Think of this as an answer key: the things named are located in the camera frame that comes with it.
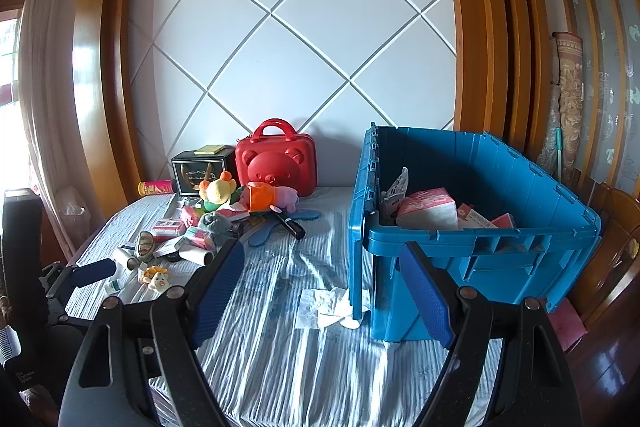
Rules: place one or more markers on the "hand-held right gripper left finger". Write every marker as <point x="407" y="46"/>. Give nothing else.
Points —
<point x="215" y="292"/>

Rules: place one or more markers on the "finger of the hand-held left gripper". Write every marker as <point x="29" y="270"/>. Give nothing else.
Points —
<point x="95" y="273"/>

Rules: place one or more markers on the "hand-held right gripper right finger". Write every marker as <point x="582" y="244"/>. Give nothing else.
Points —
<point x="425" y="297"/>

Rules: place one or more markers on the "peeled banana plush toy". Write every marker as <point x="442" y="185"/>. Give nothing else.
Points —
<point x="154" y="278"/>

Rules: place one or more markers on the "blue plastic storage container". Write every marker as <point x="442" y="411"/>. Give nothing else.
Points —
<point x="500" y="277"/>

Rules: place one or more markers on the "white red medicine box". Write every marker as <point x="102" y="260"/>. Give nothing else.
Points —
<point x="167" y="225"/>

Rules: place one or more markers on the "small green white bottle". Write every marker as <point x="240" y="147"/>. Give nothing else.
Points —
<point x="114" y="286"/>

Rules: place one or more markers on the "white lint roller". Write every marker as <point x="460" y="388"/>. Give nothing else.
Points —
<point x="195" y="255"/>

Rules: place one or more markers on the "small pink white pack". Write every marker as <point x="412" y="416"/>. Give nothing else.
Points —
<point x="200" y="238"/>

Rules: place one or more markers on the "small grey shoe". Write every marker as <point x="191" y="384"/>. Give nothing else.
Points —
<point x="145" y="243"/>

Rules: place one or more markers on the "grey plush toy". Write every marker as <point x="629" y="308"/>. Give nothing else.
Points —
<point x="215" y="224"/>

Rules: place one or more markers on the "blue flat plastic toy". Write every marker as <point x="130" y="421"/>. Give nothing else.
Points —
<point x="265" y="234"/>

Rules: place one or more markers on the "pink tissue pack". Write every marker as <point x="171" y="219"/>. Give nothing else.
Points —
<point x="430" y="207"/>

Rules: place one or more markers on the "striped blue bedsheet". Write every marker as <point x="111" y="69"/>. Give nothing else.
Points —
<point x="280" y="357"/>

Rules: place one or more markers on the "white red carton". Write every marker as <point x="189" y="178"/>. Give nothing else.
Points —
<point x="475" y="217"/>

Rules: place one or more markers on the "yellow green plush toy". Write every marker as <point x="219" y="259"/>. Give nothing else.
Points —
<point x="217" y="192"/>

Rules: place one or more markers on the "crumpled white tissue paper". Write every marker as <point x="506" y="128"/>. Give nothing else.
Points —
<point x="325" y="307"/>

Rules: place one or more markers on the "black cylindrical tool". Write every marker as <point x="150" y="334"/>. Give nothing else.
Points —
<point x="292" y="227"/>

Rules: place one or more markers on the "pink yellow snack tube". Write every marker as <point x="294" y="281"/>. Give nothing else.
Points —
<point x="156" y="188"/>

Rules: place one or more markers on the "orange pink plush toy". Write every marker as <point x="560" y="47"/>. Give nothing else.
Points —
<point x="267" y="197"/>

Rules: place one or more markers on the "grey white packet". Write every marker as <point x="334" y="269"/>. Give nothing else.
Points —
<point x="397" y="187"/>

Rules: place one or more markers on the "black gift box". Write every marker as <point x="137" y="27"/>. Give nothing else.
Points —
<point x="190" y="172"/>

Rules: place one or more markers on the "white curtain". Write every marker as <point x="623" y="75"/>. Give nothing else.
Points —
<point x="40" y="97"/>

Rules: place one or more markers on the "yellow notepad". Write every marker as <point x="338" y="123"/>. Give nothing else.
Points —
<point x="210" y="149"/>

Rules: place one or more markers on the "pink bag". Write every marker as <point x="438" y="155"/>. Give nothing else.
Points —
<point x="567" y="324"/>

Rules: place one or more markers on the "red bear suitcase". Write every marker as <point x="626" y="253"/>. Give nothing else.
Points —
<point x="280" y="157"/>

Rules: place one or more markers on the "wooden chair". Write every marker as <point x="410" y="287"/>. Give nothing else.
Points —
<point x="615" y="247"/>

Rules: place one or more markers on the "rolled patterned carpet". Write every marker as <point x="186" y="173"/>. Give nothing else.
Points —
<point x="570" y="97"/>

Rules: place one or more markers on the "wooden frosted glass partition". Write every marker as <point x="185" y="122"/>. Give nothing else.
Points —
<point x="600" y="57"/>

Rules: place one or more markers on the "wooden arch wall frame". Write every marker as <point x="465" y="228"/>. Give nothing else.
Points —
<point x="100" y="82"/>

